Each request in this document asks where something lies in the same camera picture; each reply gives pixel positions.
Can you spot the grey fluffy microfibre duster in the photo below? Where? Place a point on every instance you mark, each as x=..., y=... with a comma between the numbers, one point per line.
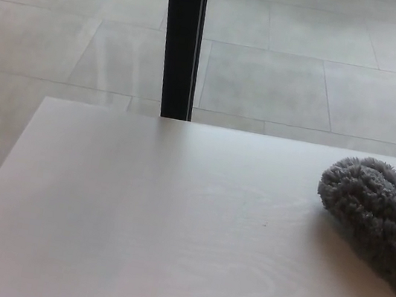
x=379, y=215

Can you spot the black vertical window frame post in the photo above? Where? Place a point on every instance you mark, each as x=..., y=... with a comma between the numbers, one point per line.
x=182, y=40

